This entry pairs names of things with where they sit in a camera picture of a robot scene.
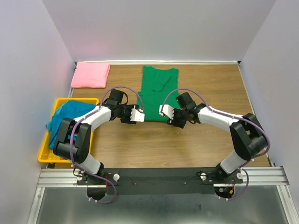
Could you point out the folded pink t-shirt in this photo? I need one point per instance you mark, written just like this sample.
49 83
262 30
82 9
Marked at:
90 75

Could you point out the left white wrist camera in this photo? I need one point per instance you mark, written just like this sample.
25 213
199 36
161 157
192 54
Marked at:
137 115

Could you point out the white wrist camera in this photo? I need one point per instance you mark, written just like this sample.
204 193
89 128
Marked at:
137 115
166 110

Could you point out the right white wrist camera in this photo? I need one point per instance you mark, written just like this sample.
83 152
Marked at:
166 110

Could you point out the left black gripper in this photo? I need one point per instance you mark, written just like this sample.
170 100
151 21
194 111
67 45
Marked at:
127 120

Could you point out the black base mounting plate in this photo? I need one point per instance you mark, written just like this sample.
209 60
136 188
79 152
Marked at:
158 181

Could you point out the green polo t-shirt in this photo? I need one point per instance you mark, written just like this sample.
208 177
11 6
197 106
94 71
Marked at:
156 85

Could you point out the crumpled blue t-shirt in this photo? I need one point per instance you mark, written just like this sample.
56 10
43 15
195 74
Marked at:
70 109

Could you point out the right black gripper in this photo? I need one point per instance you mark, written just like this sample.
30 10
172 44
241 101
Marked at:
174 122

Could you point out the yellow plastic bin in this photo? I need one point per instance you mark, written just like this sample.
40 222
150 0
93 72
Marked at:
46 155

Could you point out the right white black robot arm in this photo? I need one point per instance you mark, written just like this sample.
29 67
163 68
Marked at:
247 135

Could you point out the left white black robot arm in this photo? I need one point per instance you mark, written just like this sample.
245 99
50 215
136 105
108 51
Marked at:
73 135

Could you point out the aluminium frame rail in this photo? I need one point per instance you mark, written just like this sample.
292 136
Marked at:
262 198

